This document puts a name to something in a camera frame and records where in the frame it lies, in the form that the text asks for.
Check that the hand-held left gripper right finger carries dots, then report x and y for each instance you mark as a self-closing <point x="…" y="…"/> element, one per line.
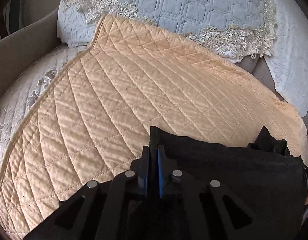
<point x="160" y="170"/>

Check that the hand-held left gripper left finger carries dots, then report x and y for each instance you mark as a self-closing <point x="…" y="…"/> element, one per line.
<point x="144" y="166"/>

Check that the black leather jacket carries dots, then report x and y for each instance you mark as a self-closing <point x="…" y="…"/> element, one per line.
<point x="244" y="170"/>

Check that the beige quilted mat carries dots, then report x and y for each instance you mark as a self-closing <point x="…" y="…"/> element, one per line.
<point x="119" y="92"/>

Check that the white embroidered sofa cover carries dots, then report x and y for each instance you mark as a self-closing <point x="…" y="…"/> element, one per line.
<point x="293" y="55"/>

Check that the white lace seat cover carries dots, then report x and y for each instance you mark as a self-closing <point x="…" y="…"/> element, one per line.
<point x="19" y="100"/>

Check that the blue quilted lace-trimmed pillow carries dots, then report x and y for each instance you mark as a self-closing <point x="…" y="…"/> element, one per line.
<point x="194" y="5"/>

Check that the grey sofa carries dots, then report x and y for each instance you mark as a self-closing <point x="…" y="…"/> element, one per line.
<point x="19" y="52"/>

